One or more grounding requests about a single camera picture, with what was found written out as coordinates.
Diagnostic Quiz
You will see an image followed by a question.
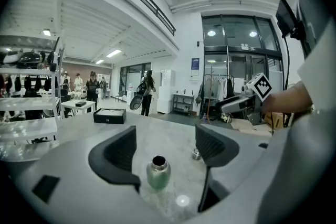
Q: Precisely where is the steel flask cap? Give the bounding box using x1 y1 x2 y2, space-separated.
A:
191 148 203 161

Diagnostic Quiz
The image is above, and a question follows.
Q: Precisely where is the roll-up banner stand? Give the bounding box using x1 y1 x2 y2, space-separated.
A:
97 73 110 100

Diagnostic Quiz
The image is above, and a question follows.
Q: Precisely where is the green steel flask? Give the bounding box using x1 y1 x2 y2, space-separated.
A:
146 155 172 191

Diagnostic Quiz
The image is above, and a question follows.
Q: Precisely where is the white cabinet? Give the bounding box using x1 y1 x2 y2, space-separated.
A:
156 69 176 115

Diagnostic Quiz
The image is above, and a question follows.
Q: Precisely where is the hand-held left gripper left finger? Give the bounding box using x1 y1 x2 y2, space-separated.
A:
88 125 142 194

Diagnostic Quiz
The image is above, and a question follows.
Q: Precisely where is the black round bag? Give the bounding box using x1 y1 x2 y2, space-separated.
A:
129 80 148 113

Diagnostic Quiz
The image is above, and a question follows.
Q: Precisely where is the grey metal shelf unit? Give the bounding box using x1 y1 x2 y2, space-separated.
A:
172 93 196 116

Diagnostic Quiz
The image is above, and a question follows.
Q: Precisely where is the person's grey shirt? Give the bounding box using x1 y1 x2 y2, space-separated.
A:
295 0 331 61

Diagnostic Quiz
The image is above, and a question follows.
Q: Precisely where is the dark hanging bag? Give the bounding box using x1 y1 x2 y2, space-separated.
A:
195 83 203 105

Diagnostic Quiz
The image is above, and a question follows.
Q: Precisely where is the thick black cable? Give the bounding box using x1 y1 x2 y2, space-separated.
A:
281 35 291 92

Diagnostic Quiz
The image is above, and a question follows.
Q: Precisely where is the clothes rack with garments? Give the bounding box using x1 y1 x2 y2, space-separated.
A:
198 65 236 116

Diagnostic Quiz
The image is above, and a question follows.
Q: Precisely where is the brown cardboard box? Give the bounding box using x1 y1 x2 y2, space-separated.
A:
264 111 292 129

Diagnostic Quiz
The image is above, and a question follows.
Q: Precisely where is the person's right forearm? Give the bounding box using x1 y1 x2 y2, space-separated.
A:
262 81 313 114

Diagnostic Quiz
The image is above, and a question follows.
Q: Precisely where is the blue wall poster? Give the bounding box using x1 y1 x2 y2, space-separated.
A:
191 57 201 77

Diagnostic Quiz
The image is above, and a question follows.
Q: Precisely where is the small white table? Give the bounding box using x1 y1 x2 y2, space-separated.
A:
61 99 97 116

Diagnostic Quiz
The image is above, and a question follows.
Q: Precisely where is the black flat box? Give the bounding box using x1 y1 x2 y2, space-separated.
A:
93 108 127 124

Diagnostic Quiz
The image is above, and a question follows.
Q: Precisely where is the white shelf rack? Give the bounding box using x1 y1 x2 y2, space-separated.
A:
0 35 66 145

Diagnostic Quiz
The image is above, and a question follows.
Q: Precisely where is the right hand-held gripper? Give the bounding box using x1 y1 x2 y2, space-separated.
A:
220 73 272 126

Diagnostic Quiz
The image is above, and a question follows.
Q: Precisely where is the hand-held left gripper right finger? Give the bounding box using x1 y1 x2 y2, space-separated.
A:
195 124 240 169

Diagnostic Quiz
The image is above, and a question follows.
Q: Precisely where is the large beige floor mat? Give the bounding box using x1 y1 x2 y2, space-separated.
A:
230 119 274 137

